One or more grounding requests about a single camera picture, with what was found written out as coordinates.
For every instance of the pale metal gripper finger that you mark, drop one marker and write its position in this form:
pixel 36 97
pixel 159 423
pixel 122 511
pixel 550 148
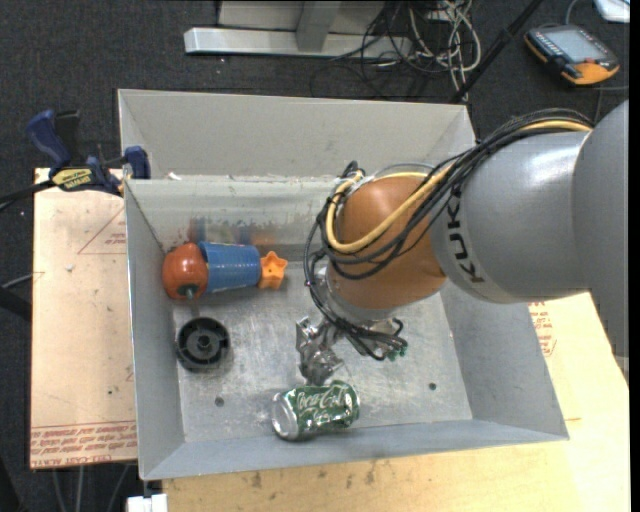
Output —
pixel 303 336
pixel 322 367

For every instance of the green drink can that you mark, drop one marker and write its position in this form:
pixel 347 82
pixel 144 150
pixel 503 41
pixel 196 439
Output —
pixel 316 410

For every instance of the orange star-shaped toy piece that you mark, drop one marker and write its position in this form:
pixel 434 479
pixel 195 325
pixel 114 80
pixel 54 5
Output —
pixel 272 270

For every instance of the blue ribbed cup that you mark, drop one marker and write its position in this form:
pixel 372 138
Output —
pixel 232 266

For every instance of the black round ribbed disc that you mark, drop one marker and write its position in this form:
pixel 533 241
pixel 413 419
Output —
pixel 202 344

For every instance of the red-orange toy tomato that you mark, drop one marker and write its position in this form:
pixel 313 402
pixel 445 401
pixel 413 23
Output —
pixel 181 270

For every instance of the grey metal bin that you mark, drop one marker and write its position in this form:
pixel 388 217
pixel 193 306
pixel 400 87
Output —
pixel 260 140

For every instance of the brown cardboard board, red print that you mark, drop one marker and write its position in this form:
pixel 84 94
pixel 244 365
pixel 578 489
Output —
pixel 80 325

